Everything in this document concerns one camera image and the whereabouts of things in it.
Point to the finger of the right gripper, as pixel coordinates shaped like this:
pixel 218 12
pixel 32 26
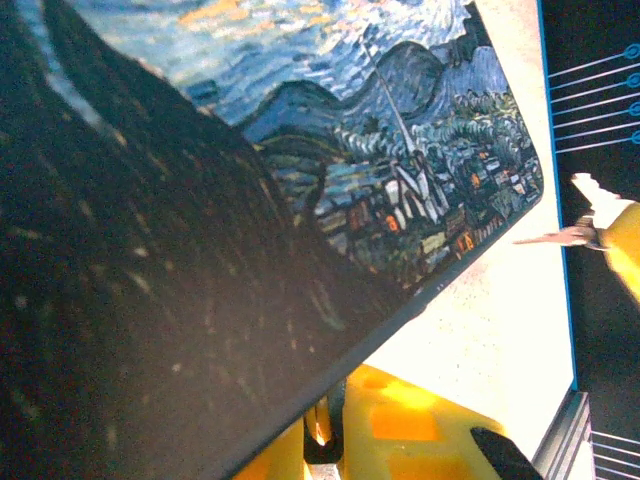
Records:
pixel 625 240

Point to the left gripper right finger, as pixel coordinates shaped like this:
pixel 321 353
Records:
pixel 410 440

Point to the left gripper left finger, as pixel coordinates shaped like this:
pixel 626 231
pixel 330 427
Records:
pixel 287 460

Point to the small metal key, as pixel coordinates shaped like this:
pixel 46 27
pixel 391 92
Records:
pixel 570 236

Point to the starry night painted tin box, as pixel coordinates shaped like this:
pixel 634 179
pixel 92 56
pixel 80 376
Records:
pixel 200 250

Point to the aluminium side rail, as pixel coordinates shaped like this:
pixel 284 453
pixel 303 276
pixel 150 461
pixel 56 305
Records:
pixel 565 440

